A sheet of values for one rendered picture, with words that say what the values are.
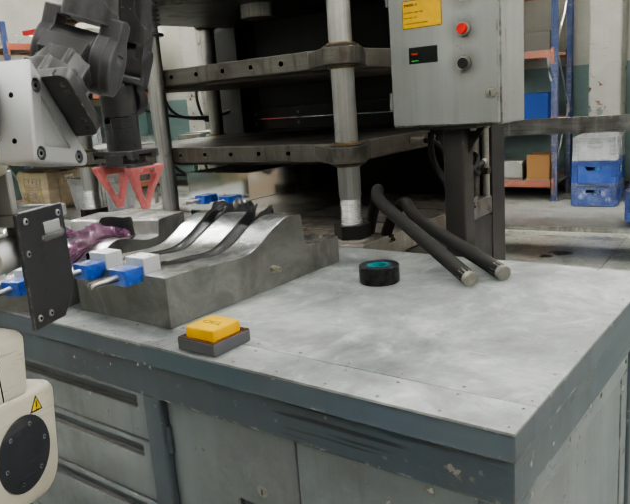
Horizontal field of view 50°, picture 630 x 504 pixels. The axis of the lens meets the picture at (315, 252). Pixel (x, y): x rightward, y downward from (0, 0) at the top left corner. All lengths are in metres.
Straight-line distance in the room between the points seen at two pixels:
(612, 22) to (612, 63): 0.38
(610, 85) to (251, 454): 6.53
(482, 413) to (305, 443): 0.31
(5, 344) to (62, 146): 0.28
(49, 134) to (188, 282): 0.45
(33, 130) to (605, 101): 6.81
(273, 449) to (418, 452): 0.27
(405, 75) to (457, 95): 0.15
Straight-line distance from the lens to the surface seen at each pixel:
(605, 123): 4.45
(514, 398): 0.85
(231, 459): 1.17
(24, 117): 0.82
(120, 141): 1.17
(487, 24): 1.71
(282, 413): 1.02
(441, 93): 1.76
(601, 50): 7.36
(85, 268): 1.27
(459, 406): 0.82
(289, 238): 1.38
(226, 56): 3.13
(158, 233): 1.66
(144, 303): 1.21
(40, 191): 7.49
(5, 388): 0.98
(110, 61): 0.92
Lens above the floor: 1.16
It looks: 13 degrees down
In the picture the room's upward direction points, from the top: 4 degrees counter-clockwise
